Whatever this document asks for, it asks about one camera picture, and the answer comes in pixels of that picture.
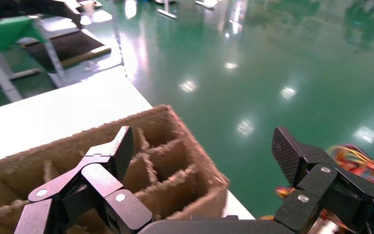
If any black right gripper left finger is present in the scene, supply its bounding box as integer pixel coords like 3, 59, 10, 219
14, 125, 154, 234

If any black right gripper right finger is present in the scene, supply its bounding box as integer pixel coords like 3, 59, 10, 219
271, 126, 374, 234

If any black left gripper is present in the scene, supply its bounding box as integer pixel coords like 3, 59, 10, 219
0, 0, 84, 30

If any dark board with wooden edge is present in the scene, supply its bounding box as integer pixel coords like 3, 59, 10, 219
20, 29, 112, 74

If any cardboard divider grid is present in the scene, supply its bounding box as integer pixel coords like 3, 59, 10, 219
122, 127, 207, 217

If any white stand foot bar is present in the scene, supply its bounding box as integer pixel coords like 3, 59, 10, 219
156, 0, 179, 20

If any brown cardboard box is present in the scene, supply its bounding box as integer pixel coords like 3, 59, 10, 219
0, 104, 230, 234

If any looped red yellow wire bundle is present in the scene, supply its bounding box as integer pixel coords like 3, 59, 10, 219
276, 144, 374, 234

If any grey metal table frame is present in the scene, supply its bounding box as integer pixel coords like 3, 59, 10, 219
0, 14, 67, 103

